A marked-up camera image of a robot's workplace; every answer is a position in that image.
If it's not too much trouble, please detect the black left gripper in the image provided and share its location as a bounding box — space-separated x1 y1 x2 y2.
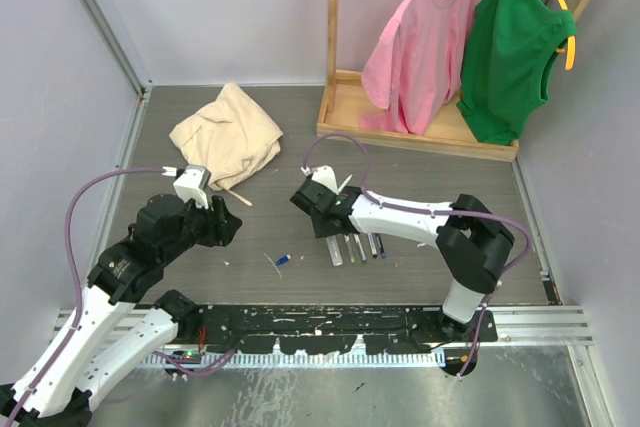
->
162 191 241 262

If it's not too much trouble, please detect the grey highlighter orange tip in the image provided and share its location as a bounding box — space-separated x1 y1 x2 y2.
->
326 236 343 267

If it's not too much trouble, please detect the white marker blue end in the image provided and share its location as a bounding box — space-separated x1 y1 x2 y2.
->
338 174 353 192

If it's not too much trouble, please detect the white marker lime end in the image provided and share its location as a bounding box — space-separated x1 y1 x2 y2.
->
344 235 356 264

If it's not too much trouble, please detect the white marker dark green end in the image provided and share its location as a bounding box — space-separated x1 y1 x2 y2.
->
353 234 367 264

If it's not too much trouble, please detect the small blue pen cap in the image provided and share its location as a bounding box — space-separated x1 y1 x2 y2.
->
275 255 291 266

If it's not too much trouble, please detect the blue transparent gel pen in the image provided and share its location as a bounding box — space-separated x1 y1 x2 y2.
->
374 233 387 259

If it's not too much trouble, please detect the white marker black end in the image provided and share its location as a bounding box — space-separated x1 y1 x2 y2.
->
367 233 378 258

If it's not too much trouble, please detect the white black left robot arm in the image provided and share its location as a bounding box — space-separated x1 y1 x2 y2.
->
1 195 242 426

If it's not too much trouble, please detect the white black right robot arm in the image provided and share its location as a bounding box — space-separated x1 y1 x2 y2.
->
291 178 514 341

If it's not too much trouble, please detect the beige cloth bag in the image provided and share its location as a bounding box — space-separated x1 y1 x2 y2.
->
169 83 283 206

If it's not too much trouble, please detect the wooden clothes rack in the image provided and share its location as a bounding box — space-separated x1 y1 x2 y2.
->
317 0 590 162

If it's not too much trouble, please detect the pink t-shirt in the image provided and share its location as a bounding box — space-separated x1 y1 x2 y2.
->
360 0 480 135

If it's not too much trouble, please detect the green tank top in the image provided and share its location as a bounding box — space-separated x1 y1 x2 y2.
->
457 0 577 146

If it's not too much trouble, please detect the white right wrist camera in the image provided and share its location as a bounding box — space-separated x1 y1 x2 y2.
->
301 165 338 194

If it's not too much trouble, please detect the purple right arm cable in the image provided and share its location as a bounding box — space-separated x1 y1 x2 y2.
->
298 133 532 378

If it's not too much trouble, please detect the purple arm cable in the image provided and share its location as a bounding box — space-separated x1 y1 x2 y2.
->
298 133 532 378
0 166 176 421

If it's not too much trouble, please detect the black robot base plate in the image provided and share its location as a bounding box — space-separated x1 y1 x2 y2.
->
174 305 498 355

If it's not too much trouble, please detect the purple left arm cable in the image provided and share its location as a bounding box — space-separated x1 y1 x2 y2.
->
0 166 176 421

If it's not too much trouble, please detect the aluminium frame rail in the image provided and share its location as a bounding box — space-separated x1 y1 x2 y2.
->
79 0 150 98

